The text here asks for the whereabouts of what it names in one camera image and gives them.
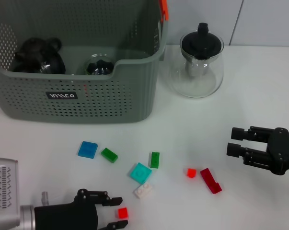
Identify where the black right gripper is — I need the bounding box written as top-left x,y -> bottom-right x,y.
226,126 -> 289,176

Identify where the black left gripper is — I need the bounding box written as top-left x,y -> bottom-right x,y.
34,188 -> 129,230

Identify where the white toy brick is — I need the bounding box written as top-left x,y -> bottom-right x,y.
133,182 -> 153,199

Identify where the teal square toy plate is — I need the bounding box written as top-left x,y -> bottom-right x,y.
129,162 -> 153,185

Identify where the green toy brick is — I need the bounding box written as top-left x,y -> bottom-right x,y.
150,151 -> 161,169
101,147 -> 119,164

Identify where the blue square toy plate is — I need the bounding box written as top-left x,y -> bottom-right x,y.
77,140 -> 98,159

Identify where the glass teacup black sleeve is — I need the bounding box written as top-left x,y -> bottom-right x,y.
36,50 -> 67,74
83,54 -> 116,76

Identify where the grey perforated plastic storage bin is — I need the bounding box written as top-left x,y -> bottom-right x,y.
0,0 -> 170,125

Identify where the dark red long brick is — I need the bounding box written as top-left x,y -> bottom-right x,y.
200,167 -> 223,195

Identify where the clear glass teapot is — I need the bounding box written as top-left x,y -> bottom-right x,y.
162,32 -> 224,99

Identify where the black lid with steel strainer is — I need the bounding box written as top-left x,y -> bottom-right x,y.
181,23 -> 224,78

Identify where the dark clay teapot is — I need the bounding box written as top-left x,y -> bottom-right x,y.
13,37 -> 63,72

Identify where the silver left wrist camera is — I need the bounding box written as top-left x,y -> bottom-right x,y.
0,157 -> 21,228

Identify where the orange bin handle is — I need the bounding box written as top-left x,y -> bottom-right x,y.
159,0 -> 170,22

